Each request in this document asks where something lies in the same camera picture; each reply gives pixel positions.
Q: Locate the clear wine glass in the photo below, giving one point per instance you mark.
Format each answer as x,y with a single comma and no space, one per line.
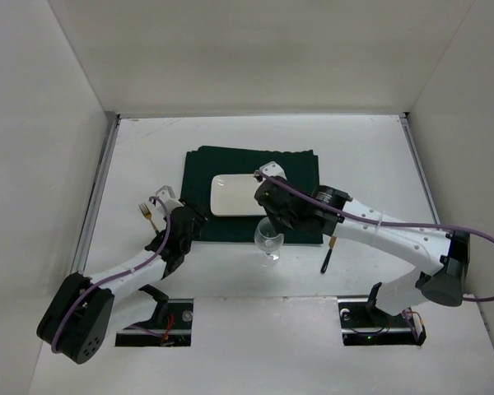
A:
268,241

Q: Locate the left aluminium table rail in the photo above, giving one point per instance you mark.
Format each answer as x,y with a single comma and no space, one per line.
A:
97,189

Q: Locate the aluminium table rail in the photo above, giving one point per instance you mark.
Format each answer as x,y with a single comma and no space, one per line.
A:
403,117
97,189

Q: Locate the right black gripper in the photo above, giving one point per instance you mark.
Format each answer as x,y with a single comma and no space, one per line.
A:
269,202

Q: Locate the gold fork dark handle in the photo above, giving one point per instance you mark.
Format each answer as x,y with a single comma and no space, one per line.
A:
148,216

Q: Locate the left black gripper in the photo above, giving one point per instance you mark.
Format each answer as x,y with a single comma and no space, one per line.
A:
191,215

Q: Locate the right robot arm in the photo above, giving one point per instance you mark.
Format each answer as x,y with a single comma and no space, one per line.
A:
440,257

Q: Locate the right aluminium table rail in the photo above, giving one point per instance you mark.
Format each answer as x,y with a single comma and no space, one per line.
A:
403,117

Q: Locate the dark green cloth placemat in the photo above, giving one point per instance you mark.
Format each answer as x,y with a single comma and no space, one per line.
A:
301,168

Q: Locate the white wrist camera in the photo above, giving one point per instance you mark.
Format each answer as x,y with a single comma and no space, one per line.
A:
271,169
169,198

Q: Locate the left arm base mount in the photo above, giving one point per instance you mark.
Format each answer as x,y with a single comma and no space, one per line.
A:
169,324

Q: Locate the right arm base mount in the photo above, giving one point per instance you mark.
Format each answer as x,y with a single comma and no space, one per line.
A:
362,324

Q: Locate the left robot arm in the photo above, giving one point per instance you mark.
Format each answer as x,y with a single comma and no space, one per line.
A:
86,308

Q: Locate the white rectangular plate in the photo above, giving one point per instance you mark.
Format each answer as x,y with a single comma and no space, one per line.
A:
232,195

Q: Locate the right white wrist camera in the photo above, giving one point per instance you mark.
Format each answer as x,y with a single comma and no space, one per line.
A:
271,169

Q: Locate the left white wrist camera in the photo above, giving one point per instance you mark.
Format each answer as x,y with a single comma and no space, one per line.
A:
169,198

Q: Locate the gold knife dark handle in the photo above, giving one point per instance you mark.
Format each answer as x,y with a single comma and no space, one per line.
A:
326,261

